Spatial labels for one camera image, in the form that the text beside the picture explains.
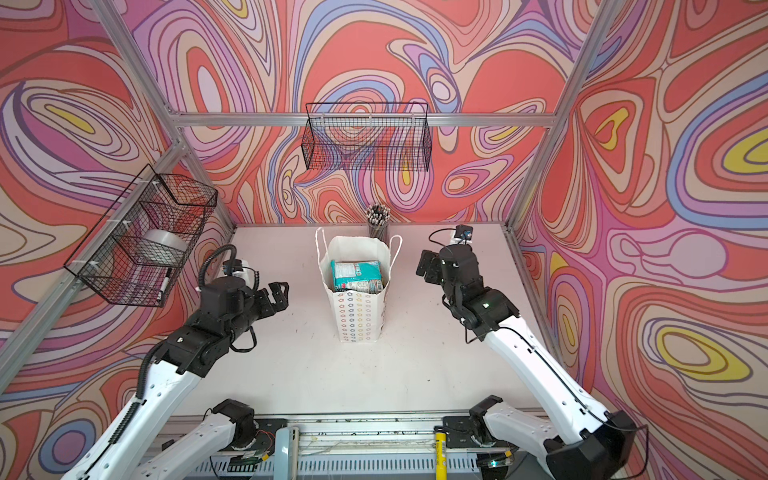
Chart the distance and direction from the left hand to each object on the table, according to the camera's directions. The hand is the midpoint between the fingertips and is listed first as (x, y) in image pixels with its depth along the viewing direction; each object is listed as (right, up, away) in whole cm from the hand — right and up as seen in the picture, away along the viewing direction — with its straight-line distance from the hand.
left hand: (276, 288), depth 74 cm
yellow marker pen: (+41, -39, -5) cm, 56 cm away
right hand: (+42, +6, +1) cm, 42 cm away
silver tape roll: (-26, +10, -4) cm, 28 cm away
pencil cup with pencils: (+25, +21, +24) cm, 40 cm away
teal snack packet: (+21, +3, +7) cm, 23 cm away
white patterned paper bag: (+20, -8, +4) cm, 22 cm away
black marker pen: (-28, +1, -1) cm, 28 cm away
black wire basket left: (-36, +7, -8) cm, 37 cm away
